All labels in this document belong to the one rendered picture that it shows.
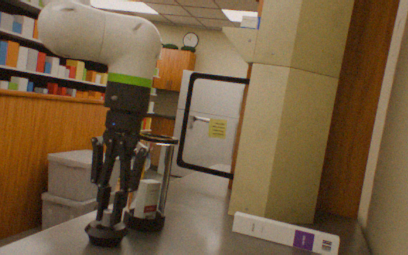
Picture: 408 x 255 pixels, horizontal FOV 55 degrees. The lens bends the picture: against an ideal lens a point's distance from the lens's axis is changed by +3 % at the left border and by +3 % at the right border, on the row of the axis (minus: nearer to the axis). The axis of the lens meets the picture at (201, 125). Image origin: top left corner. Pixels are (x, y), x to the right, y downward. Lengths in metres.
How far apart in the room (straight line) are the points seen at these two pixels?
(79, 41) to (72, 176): 2.63
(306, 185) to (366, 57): 0.55
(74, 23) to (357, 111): 1.08
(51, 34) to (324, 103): 0.83
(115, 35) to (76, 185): 2.64
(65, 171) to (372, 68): 2.54
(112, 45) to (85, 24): 0.06
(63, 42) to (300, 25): 0.70
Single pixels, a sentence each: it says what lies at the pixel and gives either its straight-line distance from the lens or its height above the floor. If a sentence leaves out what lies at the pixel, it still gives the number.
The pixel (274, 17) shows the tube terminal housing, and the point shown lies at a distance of 1.21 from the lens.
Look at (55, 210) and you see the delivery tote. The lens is 3.49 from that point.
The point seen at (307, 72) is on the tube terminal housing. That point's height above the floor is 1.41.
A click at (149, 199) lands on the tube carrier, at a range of 0.95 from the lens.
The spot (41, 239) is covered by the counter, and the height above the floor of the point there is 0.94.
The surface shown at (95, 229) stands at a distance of 0.85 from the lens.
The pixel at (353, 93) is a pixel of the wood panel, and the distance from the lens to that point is 1.54.
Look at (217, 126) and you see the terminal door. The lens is 1.54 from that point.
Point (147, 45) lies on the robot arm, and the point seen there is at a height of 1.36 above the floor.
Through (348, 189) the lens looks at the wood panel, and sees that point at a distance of 1.55.
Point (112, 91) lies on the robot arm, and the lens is 0.80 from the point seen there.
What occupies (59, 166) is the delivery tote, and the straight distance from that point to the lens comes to 3.41.
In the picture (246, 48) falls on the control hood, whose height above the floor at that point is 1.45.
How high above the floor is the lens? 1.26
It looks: 3 degrees down
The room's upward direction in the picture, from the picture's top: 9 degrees clockwise
